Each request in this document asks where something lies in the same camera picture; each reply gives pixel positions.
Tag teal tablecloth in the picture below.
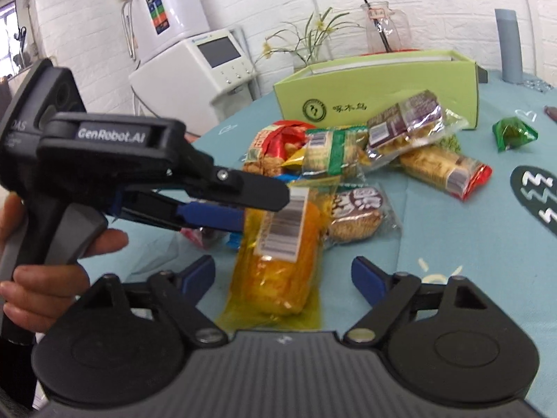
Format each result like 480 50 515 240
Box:
80 67 557 403

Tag white water dispenser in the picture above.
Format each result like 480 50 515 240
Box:
131 0 212 61

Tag pink snack packet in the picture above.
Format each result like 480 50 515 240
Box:
180 226 229 251

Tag purple label cracker packet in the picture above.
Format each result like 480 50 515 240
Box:
364 91 471 164

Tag red peanut packet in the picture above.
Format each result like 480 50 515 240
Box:
241 121 316 177

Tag window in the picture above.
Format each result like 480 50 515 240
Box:
0 2 28 80

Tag green label cracker packet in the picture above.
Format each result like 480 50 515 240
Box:
300 125 370 179

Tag black straw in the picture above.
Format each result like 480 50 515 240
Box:
363 0 391 51

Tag green candy packet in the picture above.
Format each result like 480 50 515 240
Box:
492 117 539 153

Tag white machine with screen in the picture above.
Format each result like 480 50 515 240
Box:
129 28 260 135

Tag glass pitcher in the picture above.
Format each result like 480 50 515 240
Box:
360 2 412 53

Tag person's left hand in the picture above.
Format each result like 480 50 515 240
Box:
0 194 129 336

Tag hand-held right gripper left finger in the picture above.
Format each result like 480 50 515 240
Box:
76 255 229 345

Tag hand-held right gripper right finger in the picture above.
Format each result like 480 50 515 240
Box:
344 256 484 345

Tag brown label biscuit packet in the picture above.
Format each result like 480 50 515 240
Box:
324 183 403 249

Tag yellow snack packet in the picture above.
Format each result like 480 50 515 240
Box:
281 148 307 172

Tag yellow cake packet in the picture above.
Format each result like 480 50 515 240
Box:
218 185 325 329

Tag green patterned packet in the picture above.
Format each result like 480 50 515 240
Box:
431 133 463 154

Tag green plant with yellow flowers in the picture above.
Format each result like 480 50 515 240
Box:
257 6 366 69

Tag light green cardboard box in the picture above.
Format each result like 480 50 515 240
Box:
273 50 490 131

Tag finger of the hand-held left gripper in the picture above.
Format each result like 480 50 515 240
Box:
115 185 245 232
167 146 291 212

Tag red-ended cracker packet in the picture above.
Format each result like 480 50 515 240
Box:
398 147 493 202

